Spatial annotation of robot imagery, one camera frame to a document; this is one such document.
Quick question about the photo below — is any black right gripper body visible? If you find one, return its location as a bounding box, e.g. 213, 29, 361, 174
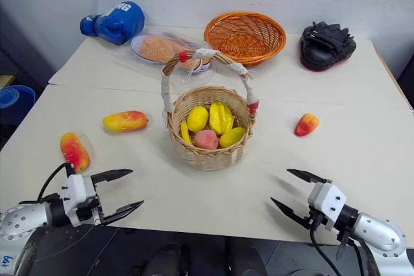
303, 206, 328, 231

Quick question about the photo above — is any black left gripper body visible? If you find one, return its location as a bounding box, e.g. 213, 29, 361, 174
76, 177, 106, 226

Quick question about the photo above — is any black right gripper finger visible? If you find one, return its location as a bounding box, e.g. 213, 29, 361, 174
270, 196, 308, 228
286, 168, 333, 185

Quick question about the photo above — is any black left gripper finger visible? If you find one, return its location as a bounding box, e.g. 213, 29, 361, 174
103, 200, 145, 226
90, 168, 134, 185

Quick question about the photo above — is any orange woven bowl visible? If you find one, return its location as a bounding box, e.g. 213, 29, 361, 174
203, 11, 288, 68

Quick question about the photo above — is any plump red-yellow toy mango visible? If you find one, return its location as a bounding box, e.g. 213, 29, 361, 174
60, 131, 91, 173

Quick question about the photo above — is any small red-yellow toy mango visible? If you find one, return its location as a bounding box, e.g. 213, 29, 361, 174
294, 112, 321, 138

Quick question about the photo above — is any long yellow-red toy mango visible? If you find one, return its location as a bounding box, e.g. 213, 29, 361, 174
102, 110, 150, 133

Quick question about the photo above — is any yellow toy banana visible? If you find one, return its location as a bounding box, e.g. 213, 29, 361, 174
179, 120, 194, 145

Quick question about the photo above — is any yellow toy mango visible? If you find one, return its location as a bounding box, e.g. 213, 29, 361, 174
219, 126, 248, 149

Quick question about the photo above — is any pink toy peach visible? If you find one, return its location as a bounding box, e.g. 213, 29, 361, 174
193, 129, 219, 150

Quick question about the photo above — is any yellow toy lemon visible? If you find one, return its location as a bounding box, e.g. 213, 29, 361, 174
186, 105, 210, 133

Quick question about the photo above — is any yellow toy starfruit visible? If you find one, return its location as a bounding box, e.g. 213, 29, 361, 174
208, 101, 235, 136

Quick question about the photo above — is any black boxing focus mitt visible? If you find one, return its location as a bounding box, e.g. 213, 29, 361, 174
298, 21, 358, 72

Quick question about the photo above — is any plastic-wrapped plate with orange print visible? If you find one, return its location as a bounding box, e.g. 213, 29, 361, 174
130, 31, 215, 78

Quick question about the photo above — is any blue boxing glove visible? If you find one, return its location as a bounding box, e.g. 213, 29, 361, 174
80, 1, 146, 46

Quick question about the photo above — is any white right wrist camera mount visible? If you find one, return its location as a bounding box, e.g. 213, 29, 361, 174
307, 181, 347, 231

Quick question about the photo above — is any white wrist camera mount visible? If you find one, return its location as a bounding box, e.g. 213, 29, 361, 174
61, 174, 98, 228
307, 181, 347, 231

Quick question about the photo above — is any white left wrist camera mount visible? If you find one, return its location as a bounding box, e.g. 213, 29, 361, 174
61, 174, 98, 228

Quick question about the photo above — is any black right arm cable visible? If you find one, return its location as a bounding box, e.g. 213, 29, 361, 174
309, 219, 373, 276

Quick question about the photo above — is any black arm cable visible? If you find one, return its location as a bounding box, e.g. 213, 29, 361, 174
36, 162, 77, 203
309, 219, 373, 276

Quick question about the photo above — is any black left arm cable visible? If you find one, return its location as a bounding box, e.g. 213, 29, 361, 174
36, 162, 77, 203

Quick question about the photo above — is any natural wicker basket with handle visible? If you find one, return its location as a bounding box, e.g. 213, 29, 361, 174
160, 48, 261, 171

